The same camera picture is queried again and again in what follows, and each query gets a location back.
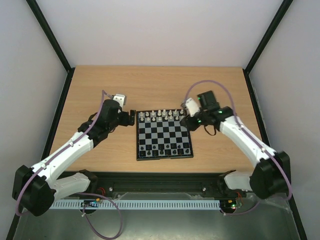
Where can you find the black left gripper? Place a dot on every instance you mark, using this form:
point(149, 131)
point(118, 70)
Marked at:
point(125, 122)

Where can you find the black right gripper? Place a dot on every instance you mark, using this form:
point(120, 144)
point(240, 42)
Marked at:
point(191, 122)

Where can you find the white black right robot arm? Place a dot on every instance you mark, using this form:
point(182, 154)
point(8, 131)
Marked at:
point(271, 171)

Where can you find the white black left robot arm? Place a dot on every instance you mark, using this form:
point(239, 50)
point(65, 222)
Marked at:
point(36, 188)

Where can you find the black and grey chessboard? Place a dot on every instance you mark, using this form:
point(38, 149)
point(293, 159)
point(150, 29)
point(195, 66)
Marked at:
point(162, 131)

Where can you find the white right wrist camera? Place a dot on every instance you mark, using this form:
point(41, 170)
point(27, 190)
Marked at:
point(191, 106)

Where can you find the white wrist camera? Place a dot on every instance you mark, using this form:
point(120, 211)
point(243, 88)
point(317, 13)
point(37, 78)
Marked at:
point(191, 106)
point(120, 98)

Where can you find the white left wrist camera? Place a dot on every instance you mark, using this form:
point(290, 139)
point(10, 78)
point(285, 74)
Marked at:
point(120, 98)

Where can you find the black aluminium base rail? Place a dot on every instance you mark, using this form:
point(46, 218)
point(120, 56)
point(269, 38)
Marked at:
point(207, 185)

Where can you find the grey slotted cable duct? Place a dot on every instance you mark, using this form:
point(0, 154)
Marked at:
point(77, 204)

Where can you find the black right frame post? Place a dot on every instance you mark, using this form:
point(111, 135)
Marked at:
point(276, 20)

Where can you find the black frame post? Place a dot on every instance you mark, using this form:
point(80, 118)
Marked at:
point(276, 20)
point(41, 19)

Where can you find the black left frame post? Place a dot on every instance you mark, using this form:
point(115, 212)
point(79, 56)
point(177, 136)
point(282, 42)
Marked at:
point(41, 19)

